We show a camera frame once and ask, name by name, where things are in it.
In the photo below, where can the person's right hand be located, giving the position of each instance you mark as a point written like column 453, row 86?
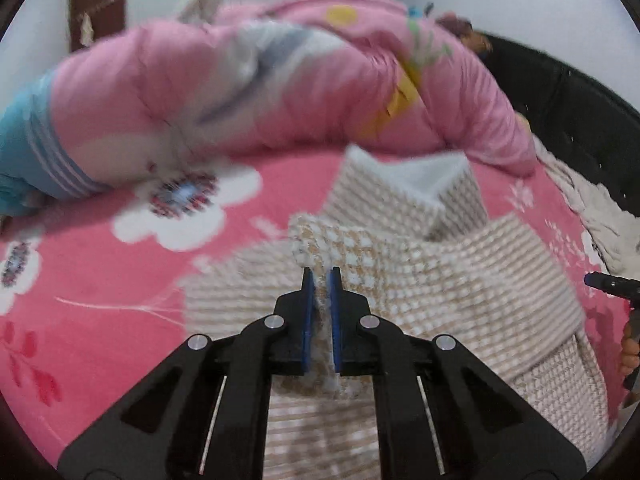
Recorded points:
column 631, row 350

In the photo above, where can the beige white checkered blanket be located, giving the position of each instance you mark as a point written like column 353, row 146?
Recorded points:
column 450, row 270

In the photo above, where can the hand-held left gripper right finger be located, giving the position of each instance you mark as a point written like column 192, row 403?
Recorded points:
column 335, row 320

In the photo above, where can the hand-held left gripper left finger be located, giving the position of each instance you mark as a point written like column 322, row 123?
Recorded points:
column 307, row 310

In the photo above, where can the cream fuzzy cloth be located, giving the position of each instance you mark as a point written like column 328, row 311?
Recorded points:
column 600, row 210

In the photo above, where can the black padded headboard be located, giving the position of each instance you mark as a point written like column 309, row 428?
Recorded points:
column 575, row 100

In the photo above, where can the pink printed quilt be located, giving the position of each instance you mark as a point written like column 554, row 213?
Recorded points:
column 300, row 85

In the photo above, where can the pink floral bed sheet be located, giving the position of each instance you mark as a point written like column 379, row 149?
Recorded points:
column 100, row 285

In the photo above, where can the small hanging cream cloth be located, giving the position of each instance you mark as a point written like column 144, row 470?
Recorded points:
column 86, row 27

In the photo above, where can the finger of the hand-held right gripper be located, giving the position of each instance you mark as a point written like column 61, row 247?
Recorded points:
column 612, row 285

